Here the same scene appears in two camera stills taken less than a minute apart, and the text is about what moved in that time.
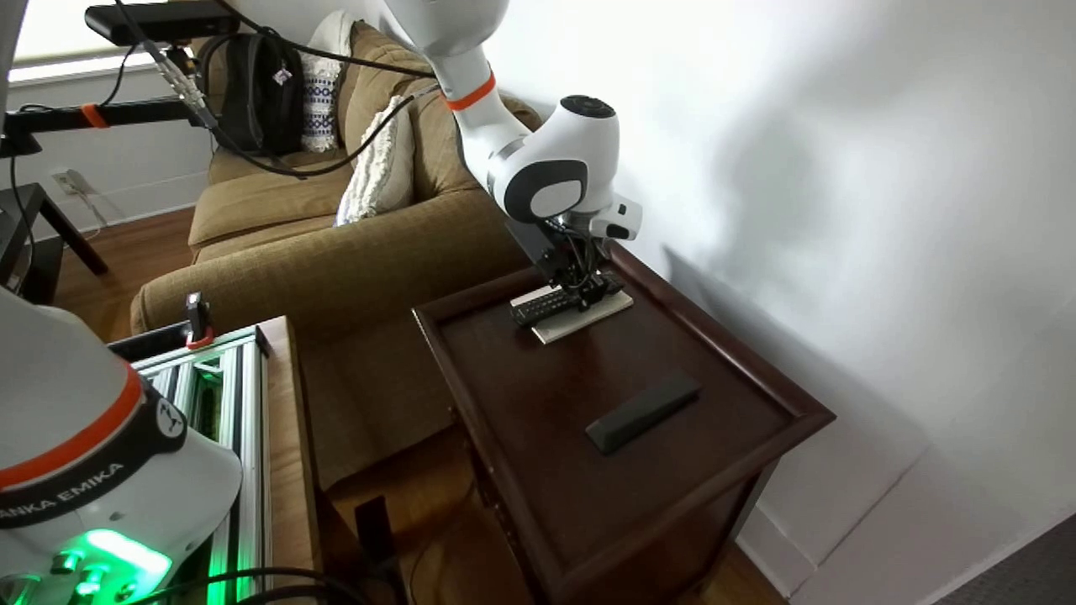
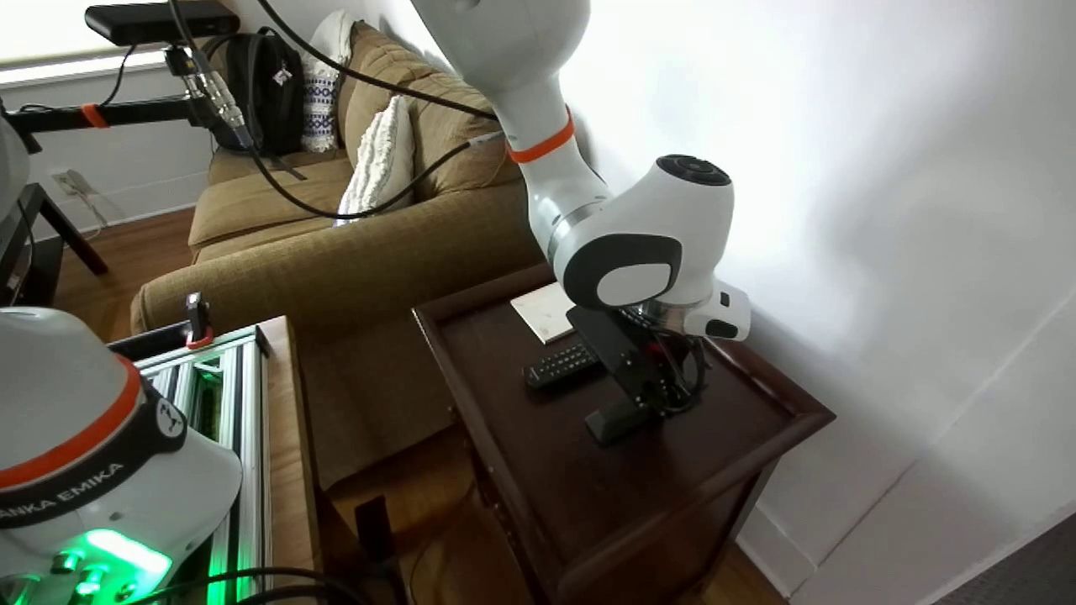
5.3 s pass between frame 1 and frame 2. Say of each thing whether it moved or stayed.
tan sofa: stayed
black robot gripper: moved
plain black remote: stayed
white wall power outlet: stayed
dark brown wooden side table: stayed
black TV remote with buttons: moved
